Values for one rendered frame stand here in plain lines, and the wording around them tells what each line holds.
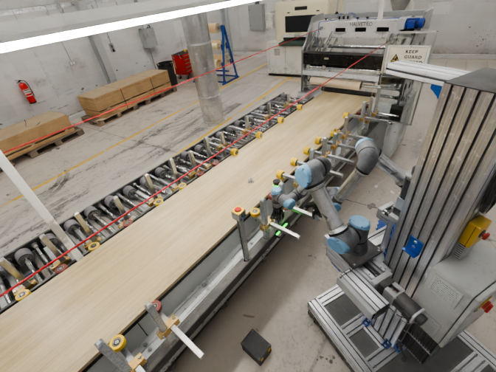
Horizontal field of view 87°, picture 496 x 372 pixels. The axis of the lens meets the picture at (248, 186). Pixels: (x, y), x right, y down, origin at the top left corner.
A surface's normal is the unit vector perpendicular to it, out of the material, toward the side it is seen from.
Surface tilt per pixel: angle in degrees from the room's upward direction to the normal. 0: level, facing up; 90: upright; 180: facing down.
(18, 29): 61
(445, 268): 0
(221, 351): 0
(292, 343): 0
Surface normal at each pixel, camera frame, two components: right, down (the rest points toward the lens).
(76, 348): -0.11, -0.79
